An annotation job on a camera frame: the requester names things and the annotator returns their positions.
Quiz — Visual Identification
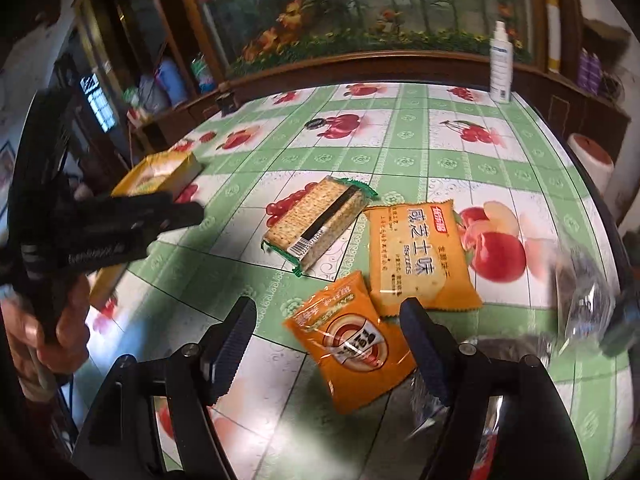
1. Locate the green-edged cracker packet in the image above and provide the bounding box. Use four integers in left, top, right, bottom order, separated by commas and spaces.
260, 175, 378, 277

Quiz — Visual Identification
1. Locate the white spray bottle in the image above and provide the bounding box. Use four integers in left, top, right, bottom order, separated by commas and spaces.
489, 20, 513, 104

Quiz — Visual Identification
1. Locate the large orange biscuit packet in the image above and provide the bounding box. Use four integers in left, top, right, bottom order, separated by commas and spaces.
362, 199, 483, 317

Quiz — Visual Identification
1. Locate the yellow cardboard box tray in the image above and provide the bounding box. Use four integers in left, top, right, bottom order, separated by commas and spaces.
87, 150, 203, 311

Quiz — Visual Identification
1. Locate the small orange snack packet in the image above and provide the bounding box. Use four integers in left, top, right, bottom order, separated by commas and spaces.
283, 270, 418, 415

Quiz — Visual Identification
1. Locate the grey metal flashlight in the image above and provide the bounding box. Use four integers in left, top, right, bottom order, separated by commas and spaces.
600, 300, 640, 358

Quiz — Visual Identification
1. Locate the white and yellow rolled mat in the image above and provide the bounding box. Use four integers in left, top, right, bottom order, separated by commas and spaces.
542, 0, 563, 73

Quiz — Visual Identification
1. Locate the wooden sideboard cabinet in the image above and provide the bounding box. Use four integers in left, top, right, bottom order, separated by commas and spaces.
127, 92, 236, 156

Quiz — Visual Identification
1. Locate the white roll with red end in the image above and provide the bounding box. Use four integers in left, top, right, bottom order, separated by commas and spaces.
567, 133, 616, 196

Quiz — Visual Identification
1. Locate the clear plastic snack bag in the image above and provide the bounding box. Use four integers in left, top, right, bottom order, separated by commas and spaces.
547, 245, 626, 356

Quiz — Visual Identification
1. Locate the blue thermos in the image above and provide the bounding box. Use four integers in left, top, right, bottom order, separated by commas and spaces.
155, 57, 190, 108

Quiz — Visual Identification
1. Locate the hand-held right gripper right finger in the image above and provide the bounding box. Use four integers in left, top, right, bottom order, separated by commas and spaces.
398, 297, 592, 480

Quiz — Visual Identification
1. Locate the green plastic bag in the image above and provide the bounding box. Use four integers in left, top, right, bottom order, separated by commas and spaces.
190, 52, 217, 95

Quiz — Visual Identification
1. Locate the person's left hand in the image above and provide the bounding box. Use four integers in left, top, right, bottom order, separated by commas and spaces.
0, 279, 92, 402

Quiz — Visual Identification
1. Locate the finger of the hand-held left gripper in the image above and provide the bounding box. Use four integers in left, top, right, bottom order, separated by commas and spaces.
107, 191, 205, 241

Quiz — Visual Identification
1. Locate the glass flower display cabinet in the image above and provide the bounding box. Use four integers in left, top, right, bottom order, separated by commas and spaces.
145, 0, 566, 86

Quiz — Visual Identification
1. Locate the green fruit-print tablecloth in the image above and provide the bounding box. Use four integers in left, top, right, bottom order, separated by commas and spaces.
65, 82, 636, 480

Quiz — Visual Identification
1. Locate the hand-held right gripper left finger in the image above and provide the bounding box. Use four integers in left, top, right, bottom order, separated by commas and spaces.
71, 295, 259, 480

